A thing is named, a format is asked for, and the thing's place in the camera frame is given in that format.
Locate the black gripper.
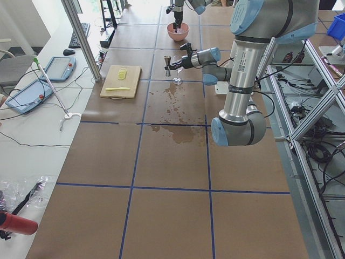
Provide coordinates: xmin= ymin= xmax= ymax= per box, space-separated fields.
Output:
xmin=174 ymin=11 xmax=183 ymax=33
xmin=164 ymin=54 xmax=198 ymax=70

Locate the steel double jigger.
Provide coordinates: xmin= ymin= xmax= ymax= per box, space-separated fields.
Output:
xmin=164 ymin=56 xmax=171 ymax=77

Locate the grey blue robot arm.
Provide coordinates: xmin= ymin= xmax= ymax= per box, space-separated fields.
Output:
xmin=164 ymin=0 xmax=319 ymax=146
xmin=166 ymin=0 xmax=212 ymax=32

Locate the clear wine glass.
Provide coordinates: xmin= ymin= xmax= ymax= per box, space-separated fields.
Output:
xmin=171 ymin=55 xmax=183 ymax=85

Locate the pink bowl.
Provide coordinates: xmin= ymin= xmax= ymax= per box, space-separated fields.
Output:
xmin=167 ymin=23 xmax=189 ymax=42

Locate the bamboo cutting board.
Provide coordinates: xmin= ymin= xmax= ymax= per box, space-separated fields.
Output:
xmin=100 ymin=65 xmax=141 ymax=99

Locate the yellow plastic knife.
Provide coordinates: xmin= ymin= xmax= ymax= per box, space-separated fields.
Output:
xmin=105 ymin=87 xmax=130 ymax=91

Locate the black keyboard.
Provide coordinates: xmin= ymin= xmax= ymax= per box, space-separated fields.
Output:
xmin=68 ymin=22 xmax=91 ymax=49

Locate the black computer mouse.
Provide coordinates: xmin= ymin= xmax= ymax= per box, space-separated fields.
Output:
xmin=63 ymin=49 xmax=75 ymax=56

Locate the teach pendant far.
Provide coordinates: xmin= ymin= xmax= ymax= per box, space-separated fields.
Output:
xmin=45 ymin=57 xmax=77 ymax=82

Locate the teach pendant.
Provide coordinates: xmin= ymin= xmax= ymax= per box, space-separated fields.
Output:
xmin=5 ymin=79 xmax=53 ymax=114
xmin=45 ymin=57 xmax=77 ymax=82

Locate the grabber stick green tip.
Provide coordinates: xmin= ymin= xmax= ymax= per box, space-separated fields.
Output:
xmin=33 ymin=57 xmax=81 ymax=132

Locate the teach pendant near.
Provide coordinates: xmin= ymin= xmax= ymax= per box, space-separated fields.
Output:
xmin=5 ymin=79 xmax=53 ymax=114

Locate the blue storage bin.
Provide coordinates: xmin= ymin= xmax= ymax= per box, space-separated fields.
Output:
xmin=327 ymin=13 xmax=345 ymax=40

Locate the grey chair left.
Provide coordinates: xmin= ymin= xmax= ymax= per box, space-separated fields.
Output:
xmin=1 ymin=55 xmax=36 ymax=88

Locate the clear plastic bag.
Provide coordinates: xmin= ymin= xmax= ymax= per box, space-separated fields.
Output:
xmin=1 ymin=175 xmax=57 ymax=213

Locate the red thermos bottle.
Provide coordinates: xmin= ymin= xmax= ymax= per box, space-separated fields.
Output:
xmin=1 ymin=212 xmax=38 ymax=235

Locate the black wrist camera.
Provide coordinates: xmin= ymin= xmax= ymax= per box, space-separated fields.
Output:
xmin=180 ymin=42 xmax=197 ymax=57

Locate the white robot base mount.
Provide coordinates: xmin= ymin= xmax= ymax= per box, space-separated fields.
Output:
xmin=215 ymin=81 xmax=229 ymax=95

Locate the aluminium frame post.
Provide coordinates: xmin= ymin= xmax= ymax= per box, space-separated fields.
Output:
xmin=61 ymin=0 xmax=101 ymax=82

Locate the aluminium frame rack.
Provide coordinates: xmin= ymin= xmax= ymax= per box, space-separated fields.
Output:
xmin=260 ymin=34 xmax=344 ymax=258

